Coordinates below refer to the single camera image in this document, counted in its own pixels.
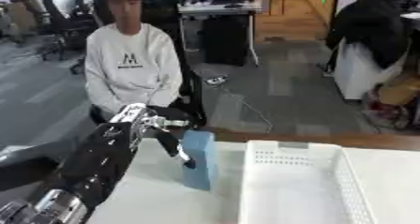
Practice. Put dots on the white desk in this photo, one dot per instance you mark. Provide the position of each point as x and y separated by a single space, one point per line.
221 8

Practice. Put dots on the person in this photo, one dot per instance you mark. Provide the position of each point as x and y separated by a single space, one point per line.
131 65

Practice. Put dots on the black jacket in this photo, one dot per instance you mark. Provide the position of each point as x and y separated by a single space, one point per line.
369 27

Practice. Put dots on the black computer tower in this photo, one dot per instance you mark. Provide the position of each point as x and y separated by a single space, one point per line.
225 40

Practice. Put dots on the white power strip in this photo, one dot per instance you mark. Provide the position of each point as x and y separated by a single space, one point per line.
215 80

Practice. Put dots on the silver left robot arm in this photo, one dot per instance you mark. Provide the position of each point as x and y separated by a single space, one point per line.
52 207

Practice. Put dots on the black office chair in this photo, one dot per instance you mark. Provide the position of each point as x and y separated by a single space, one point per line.
68 21
188 87

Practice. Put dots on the white perforated plastic basket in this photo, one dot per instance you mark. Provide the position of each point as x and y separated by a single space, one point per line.
295 184

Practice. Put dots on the tan cardboard box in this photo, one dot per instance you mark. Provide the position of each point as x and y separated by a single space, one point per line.
399 90

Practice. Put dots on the blue rectangular block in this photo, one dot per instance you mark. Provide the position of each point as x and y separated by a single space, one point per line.
198 159

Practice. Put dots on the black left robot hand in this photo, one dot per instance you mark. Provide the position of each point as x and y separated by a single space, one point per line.
95 162

